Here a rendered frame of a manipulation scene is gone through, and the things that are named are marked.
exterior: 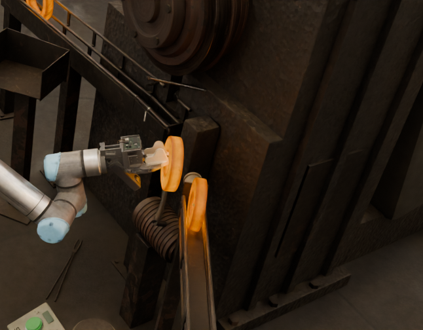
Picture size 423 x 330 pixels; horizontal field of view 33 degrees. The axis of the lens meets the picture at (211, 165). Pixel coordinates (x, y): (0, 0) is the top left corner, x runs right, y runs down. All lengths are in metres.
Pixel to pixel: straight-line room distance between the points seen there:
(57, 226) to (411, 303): 1.74
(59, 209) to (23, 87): 0.84
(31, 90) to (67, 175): 0.74
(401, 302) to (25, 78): 1.77
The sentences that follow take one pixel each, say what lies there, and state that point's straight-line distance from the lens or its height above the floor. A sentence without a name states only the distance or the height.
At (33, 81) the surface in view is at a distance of 2.75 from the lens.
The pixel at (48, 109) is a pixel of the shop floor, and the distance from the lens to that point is 3.70.
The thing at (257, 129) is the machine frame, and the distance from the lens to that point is 2.21.
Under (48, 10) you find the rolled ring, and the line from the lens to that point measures 3.10.
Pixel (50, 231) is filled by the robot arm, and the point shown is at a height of 0.71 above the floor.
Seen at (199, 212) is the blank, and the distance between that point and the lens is 2.04.
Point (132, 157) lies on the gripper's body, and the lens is 1.99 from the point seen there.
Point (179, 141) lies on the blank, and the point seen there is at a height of 0.90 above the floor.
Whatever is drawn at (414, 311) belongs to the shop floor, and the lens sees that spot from 3.16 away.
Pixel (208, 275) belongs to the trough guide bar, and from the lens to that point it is 1.90.
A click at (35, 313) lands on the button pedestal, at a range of 1.88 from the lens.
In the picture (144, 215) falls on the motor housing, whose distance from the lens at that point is 2.34.
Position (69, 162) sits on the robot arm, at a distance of 2.00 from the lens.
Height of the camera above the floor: 2.02
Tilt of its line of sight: 35 degrees down
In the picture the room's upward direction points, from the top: 15 degrees clockwise
